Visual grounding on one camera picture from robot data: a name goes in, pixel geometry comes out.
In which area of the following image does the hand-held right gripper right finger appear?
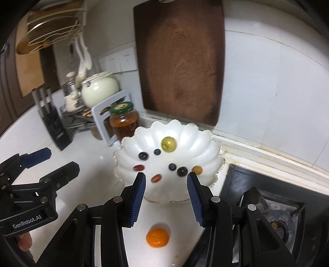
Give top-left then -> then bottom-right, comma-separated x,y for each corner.
187,172 -> 300,267

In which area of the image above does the round wooden board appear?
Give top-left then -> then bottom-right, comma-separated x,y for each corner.
17,0 -> 85,55

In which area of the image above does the white wall socket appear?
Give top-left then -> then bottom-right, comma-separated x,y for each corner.
119,47 -> 137,71
99,55 -> 120,74

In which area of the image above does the white scalloped bowl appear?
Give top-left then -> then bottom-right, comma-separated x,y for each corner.
113,120 -> 224,204

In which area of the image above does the white ladle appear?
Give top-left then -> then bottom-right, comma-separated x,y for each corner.
81,33 -> 93,71
76,35 -> 88,80

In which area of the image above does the small brown spice jar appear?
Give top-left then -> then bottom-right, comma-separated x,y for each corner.
90,123 -> 103,140

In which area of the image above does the yellow-green apple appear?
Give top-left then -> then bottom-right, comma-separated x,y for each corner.
161,137 -> 177,153

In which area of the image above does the black stove pan support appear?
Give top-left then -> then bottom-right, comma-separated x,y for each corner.
238,187 -> 307,221

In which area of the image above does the black knife block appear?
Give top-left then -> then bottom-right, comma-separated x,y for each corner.
38,108 -> 72,151

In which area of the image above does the orange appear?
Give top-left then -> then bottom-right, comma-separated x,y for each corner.
146,228 -> 170,248

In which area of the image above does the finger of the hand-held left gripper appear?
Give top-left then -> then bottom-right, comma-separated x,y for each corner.
0,147 -> 52,192
10,161 -> 80,206

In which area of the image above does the white wire wall rack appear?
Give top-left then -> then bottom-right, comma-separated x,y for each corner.
26,0 -> 86,48

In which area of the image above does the brown wooden cutting board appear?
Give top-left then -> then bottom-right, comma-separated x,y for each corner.
133,0 -> 226,127

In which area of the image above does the person's left hand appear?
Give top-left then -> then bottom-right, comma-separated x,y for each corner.
15,232 -> 33,252

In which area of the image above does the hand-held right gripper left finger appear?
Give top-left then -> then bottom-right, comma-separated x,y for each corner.
33,172 -> 146,267

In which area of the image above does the black gas stove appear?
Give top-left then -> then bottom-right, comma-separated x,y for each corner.
189,164 -> 319,267

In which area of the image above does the cream ceramic teapot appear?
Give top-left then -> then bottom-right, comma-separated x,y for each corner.
81,72 -> 120,108

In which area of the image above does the glass jar with green lid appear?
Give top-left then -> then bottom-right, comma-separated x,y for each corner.
109,102 -> 140,143

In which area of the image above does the round stove burner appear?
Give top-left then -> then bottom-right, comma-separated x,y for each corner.
265,209 -> 296,247

